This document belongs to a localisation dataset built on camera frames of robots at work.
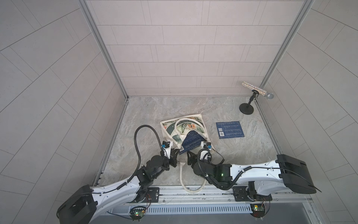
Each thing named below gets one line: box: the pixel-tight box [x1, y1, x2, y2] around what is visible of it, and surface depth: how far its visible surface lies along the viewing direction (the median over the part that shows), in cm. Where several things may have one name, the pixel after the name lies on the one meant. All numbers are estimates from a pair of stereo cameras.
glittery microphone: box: [241, 81, 275, 100], surface depth 92 cm
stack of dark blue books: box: [178, 130, 208, 155], surface depth 86 cm
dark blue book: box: [215, 120, 245, 140], surface depth 98 cm
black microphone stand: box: [239, 89, 260, 115], surface depth 110 cm
